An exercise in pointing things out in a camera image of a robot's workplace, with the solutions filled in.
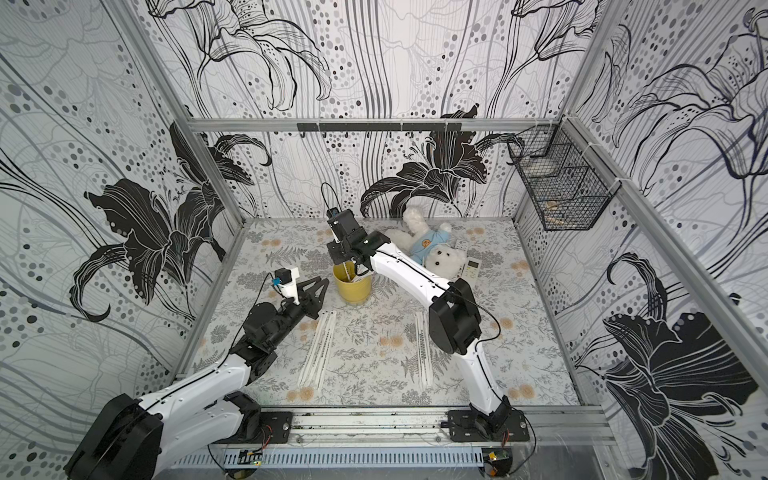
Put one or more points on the black wire basket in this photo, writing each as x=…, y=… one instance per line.
x=566, y=191

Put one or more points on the white remote control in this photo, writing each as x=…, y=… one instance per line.
x=470, y=271

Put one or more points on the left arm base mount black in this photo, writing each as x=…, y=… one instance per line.
x=264, y=423

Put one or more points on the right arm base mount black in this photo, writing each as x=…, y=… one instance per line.
x=505, y=424

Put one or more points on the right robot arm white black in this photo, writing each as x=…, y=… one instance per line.
x=453, y=315

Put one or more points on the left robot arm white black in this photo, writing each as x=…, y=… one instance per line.
x=137, y=438

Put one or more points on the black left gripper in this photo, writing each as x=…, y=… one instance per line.
x=309, y=299

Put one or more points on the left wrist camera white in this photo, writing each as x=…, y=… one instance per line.
x=285, y=283

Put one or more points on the white slotted cable duct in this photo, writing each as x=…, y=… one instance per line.
x=327, y=458

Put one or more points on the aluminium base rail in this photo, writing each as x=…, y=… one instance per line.
x=428, y=426

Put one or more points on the aluminium frame post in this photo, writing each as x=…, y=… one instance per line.
x=129, y=25

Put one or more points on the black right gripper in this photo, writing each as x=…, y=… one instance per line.
x=352, y=250

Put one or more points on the white plush bunny toy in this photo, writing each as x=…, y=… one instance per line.
x=431, y=248

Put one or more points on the bundle of wrapped straws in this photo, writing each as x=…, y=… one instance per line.
x=357, y=273

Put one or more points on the yellow metal cup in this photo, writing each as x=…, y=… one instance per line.
x=353, y=288

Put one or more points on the horizontal aluminium back bar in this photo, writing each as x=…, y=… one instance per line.
x=364, y=125

